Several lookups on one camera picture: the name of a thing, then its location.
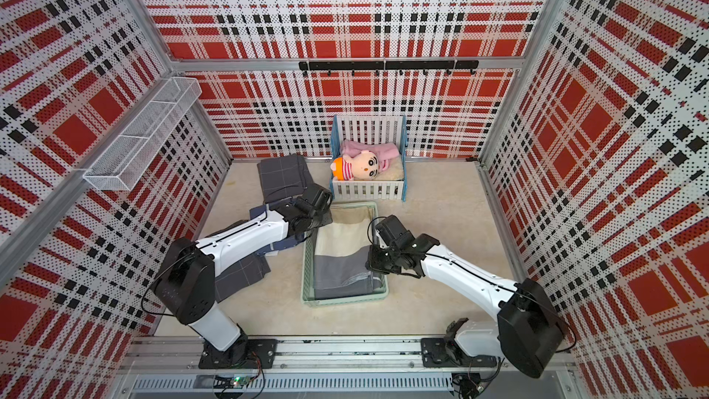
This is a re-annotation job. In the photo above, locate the dark grey checked pillowcase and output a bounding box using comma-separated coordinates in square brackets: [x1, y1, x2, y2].
[257, 154, 314, 203]
[197, 220, 270, 303]

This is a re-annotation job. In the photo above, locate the dark grey checked pillowcase front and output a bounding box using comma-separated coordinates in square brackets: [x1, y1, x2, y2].
[197, 220, 270, 303]

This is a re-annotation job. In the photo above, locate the green circuit board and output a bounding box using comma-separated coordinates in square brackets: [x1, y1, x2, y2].
[213, 375, 253, 390]

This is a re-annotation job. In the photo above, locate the dark grey checked pillowcase back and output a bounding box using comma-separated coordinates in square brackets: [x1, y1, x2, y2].
[257, 154, 314, 203]

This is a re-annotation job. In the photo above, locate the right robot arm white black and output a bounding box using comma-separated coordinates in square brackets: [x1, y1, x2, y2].
[367, 215, 570, 379]

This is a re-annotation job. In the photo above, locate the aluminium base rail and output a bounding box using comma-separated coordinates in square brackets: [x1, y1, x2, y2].
[109, 335, 588, 398]

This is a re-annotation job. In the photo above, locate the black hook rail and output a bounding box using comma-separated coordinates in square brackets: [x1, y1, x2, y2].
[298, 60, 480, 74]

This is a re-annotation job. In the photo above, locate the white wire mesh shelf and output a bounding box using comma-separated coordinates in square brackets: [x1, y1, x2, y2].
[83, 77, 201, 191]

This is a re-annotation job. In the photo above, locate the pink plush doll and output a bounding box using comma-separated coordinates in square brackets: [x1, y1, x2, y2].
[330, 140, 401, 181]

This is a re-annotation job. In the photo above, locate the beige and grey pillowcase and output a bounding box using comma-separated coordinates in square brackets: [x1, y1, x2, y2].
[312, 204, 386, 300]

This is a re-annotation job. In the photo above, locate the white blue toy crib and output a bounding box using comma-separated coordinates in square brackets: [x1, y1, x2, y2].
[330, 115, 407, 201]

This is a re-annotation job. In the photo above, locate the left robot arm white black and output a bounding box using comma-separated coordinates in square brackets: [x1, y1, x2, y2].
[148, 184, 332, 369]

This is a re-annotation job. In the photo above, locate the navy blue striped pillowcase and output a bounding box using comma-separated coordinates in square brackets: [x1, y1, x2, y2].
[249, 205, 300, 256]

